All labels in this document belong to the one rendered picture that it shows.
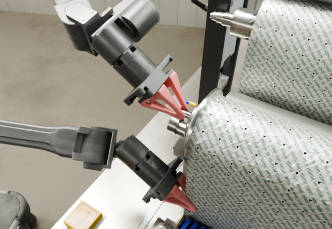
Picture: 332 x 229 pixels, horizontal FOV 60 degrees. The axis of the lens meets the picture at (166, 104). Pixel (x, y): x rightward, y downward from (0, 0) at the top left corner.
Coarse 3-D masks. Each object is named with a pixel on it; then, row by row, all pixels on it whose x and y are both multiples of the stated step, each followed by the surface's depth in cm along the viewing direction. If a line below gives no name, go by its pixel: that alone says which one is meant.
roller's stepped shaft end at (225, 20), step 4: (216, 12) 66; (220, 12) 65; (224, 12) 65; (228, 12) 64; (212, 16) 66; (216, 16) 65; (220, 16) 65; (224, 16) 64; (228, 16) 64; (232, 16) 63; (216, 20) 65; (220, 20) 65; (224, 20) 64; (228, 20) 64; (224, 24) 65; (228, 24) 64
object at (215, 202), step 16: (192, 176) 52; (192, 192) 56; (208, 192) 53; (224, 192) 50; (208, 208) 56; (224, 208) 53; (240, 208) 50; (256, 208) 48; (208, 224) 60; (224, 224) 56; (240, 224) 53; (256, 224) 50; (272, 224) 48; (288, 224) 45
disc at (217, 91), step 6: (216, 90) 50; (210, 96) 48; (204, 102) 46; (204, 108) 47; (198, 114) 46; (192, 126) 46; (192, 132) 46; (186, 144) 47; (186, 150) 47; (186, 156) 48; (186, 162) 50
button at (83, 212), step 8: (80, 208) 75; (88, 208) 75; (72, 216) 74; (80, 216) 74; (88, 216) 74; (96, 216) 74; (72, 224) 72; (80, 224) 72; (88, 224) 72; (96, 224) 74
